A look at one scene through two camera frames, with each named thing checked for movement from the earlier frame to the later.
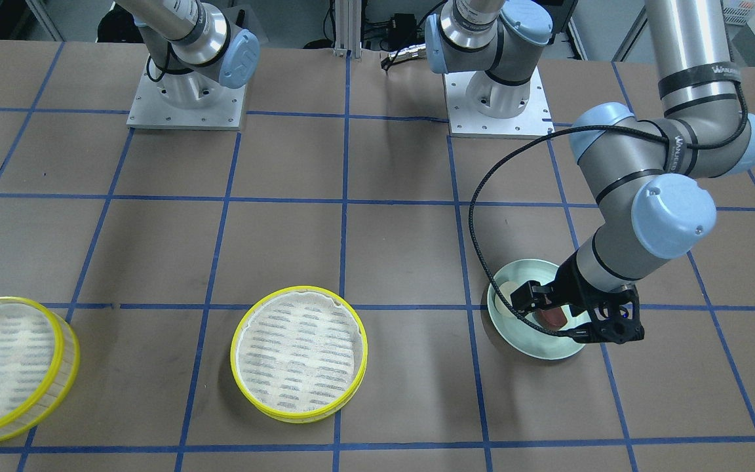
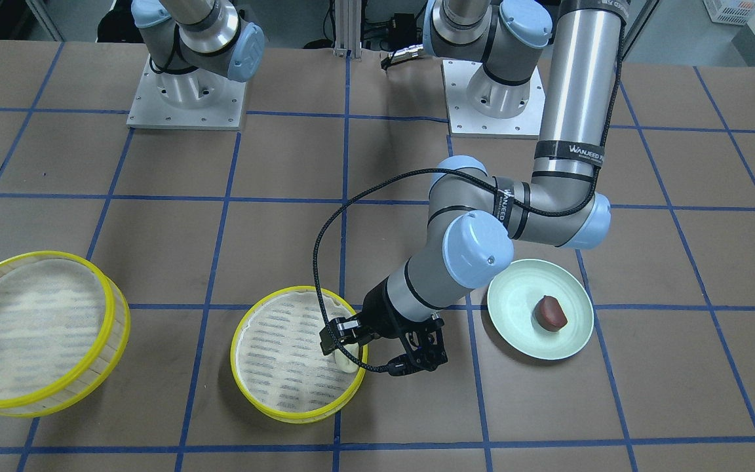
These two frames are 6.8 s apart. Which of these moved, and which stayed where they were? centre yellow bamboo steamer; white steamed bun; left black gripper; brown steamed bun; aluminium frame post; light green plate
Moved: white steamed bun; left black gripper
Stayed: light green plate; centre yellow bamboo steamer; aluminium frame post; brown steamed bun
